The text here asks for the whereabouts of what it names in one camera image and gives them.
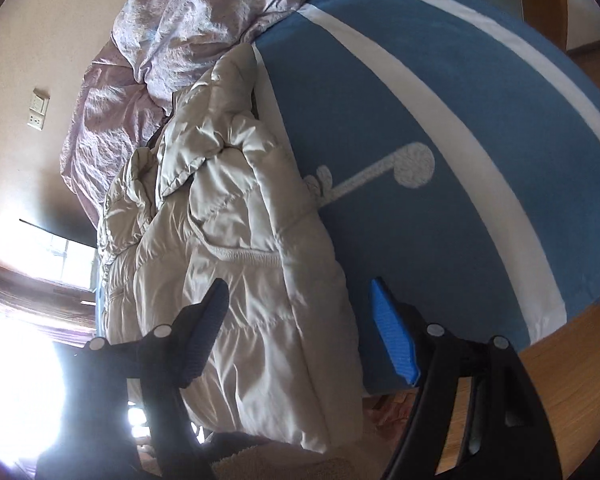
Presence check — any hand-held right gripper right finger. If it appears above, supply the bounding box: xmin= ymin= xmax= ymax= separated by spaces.
xmin=370 ymin=277 xmax=564 ymax=480

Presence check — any purple floral duvet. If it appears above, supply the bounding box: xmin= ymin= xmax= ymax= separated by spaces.
xmin=60 ymin=0 xmax=398 ymax=221

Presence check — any beige fleece cloth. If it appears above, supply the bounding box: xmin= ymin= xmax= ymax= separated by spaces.
xmin=200 ymin=435 xmax=396 ymax=480

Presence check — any dark curtain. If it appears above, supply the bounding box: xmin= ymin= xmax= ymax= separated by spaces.
xmin=0 ymin=255 xmax=98 ymax=346

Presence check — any blue white striped bed sheet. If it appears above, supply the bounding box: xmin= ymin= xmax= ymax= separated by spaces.
xmin=94 ymin=0 xmax=600 ymax=396

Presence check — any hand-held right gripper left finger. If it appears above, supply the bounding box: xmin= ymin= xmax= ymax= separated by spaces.
xmin=35 ymin=277 xmax=231 ymax=480

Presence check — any beige puffer jacket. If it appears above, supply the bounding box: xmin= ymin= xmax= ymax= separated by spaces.
xmin=96 ymin=42 xmax=366 ymax=453

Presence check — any window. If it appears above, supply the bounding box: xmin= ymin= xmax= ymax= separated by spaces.
xmin=45 ymin=235 xmax=98 ymax=293

